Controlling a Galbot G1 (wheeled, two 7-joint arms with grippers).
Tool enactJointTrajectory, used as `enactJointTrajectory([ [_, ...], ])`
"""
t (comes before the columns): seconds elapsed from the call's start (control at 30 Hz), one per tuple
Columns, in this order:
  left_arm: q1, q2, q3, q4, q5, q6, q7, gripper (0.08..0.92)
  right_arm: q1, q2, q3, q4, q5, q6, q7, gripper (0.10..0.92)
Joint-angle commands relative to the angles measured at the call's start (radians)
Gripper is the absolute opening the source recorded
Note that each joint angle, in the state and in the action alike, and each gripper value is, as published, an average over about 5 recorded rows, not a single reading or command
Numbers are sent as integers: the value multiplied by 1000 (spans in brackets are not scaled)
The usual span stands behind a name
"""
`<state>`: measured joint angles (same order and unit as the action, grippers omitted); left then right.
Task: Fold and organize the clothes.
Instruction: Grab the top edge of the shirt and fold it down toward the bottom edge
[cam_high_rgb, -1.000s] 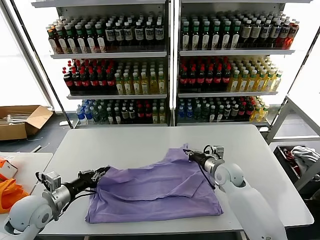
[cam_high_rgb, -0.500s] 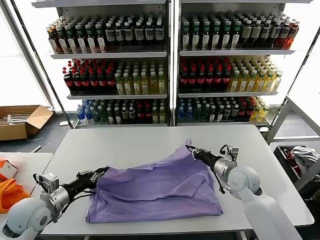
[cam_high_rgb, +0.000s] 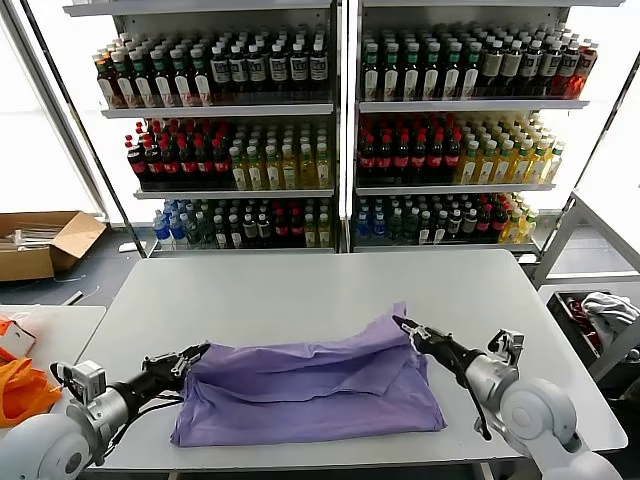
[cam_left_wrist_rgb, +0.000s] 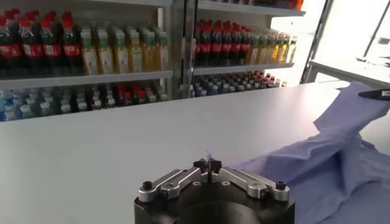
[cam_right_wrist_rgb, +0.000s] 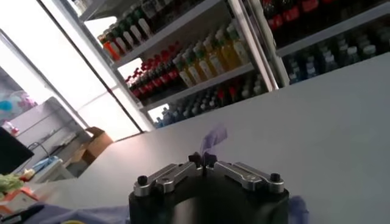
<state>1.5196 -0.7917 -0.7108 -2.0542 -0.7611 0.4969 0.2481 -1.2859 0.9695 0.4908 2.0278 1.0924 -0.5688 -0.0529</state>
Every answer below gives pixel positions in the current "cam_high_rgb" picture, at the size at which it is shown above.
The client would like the open cardboard box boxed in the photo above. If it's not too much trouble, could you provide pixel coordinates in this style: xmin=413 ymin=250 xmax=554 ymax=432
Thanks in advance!
xmin=0 ymin=210 xmax=109 ymax=282

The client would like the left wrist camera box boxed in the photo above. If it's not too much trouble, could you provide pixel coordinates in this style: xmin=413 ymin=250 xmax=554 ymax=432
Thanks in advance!
xmin=49 ymin=360 xmax=107 ymax=404

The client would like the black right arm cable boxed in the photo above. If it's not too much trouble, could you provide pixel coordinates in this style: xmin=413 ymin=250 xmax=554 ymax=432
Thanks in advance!
xmin=447 ymin=344 xmax=496 ymax=442

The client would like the black storage bin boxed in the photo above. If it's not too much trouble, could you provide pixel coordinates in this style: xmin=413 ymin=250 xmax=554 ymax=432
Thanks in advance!
xmin=547 ymin=291 xmax=640 ymax=382

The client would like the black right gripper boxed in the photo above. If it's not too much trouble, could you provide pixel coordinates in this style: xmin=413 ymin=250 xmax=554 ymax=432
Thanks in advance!
xmin=392 ymin=314 xmax=485 ymax=375

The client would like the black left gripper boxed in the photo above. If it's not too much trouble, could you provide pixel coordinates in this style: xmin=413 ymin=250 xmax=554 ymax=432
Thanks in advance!
xmin=119 ymin=342 xmax=211 ymax=404

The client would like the small red label cola bottle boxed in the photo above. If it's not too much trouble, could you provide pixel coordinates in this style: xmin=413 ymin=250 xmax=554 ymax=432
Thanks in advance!
xmin=289 ymin=209 xmax=306 ymax=250
xmin=273 ymin=209 xmax=290 ymax=250

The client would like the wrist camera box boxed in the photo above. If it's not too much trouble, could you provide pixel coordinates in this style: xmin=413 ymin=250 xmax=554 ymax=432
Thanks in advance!
xmin=487 ymin=328 xmax=526 ymax=369
xmin=49 ymin=360 xmax=107 ymax=404

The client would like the red garment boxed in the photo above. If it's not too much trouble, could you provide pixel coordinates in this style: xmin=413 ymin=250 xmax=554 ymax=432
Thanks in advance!
xmin=569 ymin=297 xmax=601 ymax=346

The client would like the red tea bottle white label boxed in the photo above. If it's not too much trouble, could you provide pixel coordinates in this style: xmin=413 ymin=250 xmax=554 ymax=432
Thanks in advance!
xmin=97 ymin=58 xmax=118 ymax=110

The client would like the red cap cola bottle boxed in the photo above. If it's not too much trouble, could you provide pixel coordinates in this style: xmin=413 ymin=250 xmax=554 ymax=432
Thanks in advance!
xmin=195 ymin=137 xmax=214 ymax=185
xmin=358 ymin=133 xmax=377 ymax=182
xmin=444 ymin=132 xmax=462 ymax=182
xmin=160 ymin=137 xmax=180 ymax=185
xmin=375 ymin=133 xmax=394 ymax=182
xmin=427 ymin=132 xmax=446 ymax=182
xmin=212 ymin=137 xmax=231 ymax=185
xmin=392 ymin=133 xmax=411 ymax=182
xmin=178 ymin=137 xmax=198 ymax=185
xmin=127 ymin=135 xmax=147 ymax=185
xmin=410 ymin=133 xmax=429 ymax=182
xmin=144 ymin=137 xmax=162 ymax=185

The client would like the dark tea bottle green band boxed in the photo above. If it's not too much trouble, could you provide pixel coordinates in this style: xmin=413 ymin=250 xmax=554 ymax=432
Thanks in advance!
xmin=112 ymin=51 xmax=135 ymax=109
xmin=171 ymin=48 xmax=194 ymax=107
xmin=151 ymin=49 xmax=174 ymax=108
xmin=131 ymin=51 xmax=154 ymax=108
xmin=191 ymin=48 xmax=213 ymax=106

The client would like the grey metal shelf unit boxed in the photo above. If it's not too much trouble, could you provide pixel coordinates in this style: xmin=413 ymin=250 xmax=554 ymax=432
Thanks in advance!
xmin=61 ymin=0 xmax=346 ymax=259
xmin=349 ymin=0 xmax=594 ymax=259

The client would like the dark bottle black print label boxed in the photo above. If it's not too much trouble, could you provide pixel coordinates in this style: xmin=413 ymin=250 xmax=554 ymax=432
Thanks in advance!
xmin=309 ymin=43 xmax=328 ymax=93
xmin=229 ymin=45 xmax=249 ymax=95
xmin=269 ymin=44 xmax=289 ymax=94
xmin=289 ymin=43 xmax=308 ymax=94
xmin=210 ymin=45 xmax=231 ymax=95
xmin=540 ymin=40 xmax=561 ymax=97
xmin=521 ymin=40 xmax=543 ymax=98
xmin=247 ymin=44 xmax=267 ymax=94

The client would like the yellow juice bottle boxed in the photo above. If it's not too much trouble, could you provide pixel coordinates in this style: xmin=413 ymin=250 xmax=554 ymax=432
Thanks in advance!
xmin=530 ymin=140 xmax=550 ymax=184
xmin=545 ymin=142 xmax=566 ymax=184
xmin=496 ymin=140 xmax=516 ymax=185
xmin=280 ymin=144 xmax=298 ymax=190
xmin=297 ymin=143 xmax=315 ymax=190
xmin=314 ymin=143 xmax=333 ymax=190
xmin=230 ymin=147 xmax=249 ymax=191
xmin=247 ymin=146 xmax=265 ymax=191
xmin=478 ymin=141 xmax=499 ymax=185
xmin=264 ymin=145 xmax=282 ymax=191
xmin=513 ymin=140 xmax=533 ymax=184
xmin=459 ymin=142 xmax=481 ymax=185

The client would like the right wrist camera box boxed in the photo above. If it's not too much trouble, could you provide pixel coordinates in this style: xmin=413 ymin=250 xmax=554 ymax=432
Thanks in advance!
xmin=487 ymin=328 xmax=526 ymax=369

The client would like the orange fabric bag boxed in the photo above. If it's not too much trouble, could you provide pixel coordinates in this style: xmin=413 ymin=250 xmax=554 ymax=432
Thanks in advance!
xmin=0 ymin=357 xmax=64 ymax=429

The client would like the dark bottle beige label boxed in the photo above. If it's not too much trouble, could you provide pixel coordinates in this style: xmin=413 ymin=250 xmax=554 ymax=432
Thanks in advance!
xmin=482 ymin=40 xmax=504 ymax=99
xmin=501 ymin=40 xmax=523 ymax=98

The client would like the purple printed t-shirt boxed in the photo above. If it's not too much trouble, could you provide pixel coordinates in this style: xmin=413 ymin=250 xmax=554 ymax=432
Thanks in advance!
xmin=169 ymin=301 xmax=448 ymax=449

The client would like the white grey garment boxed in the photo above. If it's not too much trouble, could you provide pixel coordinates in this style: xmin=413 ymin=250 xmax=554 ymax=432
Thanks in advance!
xmin=579 ymin=292 xmax=640 ymax=351

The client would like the grey metal frame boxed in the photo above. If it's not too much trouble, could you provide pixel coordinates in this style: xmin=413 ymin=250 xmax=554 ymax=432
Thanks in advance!
xmin=529 ymin=188 xmax=640 ymax=291

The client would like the white rods bundle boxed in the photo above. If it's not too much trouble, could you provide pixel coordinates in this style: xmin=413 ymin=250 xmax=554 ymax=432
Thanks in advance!
xmin=13 ymin=222 xmax=69 ymax=250

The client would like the grey window post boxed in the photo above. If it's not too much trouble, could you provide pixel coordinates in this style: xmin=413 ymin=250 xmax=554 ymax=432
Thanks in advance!
xmin=0 ymin=0 xmax=110 ymax=222

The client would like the black metal pole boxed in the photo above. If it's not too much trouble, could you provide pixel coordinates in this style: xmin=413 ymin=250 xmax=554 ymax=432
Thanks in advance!
xmin=20 ymin=0 xmax=149 ymax=260

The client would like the white orange small carton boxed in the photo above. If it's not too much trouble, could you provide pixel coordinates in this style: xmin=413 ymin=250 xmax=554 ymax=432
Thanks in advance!
xmin=0 ymin=312 xmax=39 ymax=357

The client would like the green cap dark bottle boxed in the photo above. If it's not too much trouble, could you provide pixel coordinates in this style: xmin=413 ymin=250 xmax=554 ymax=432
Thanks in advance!
xmin=362 ymin=43 xmax=382 ymax=101
xmin=462 ymin=41 xmax=482 ymax=100
xmin=423 ymin=42 xmax=443 ymax=101
xmin=402 ymin=42 xmax=422 ymax=101
xmin=443 ymin=42 xmax=462 ymax=100
xmin=382 ymin=42 xmax=402 ymax=101

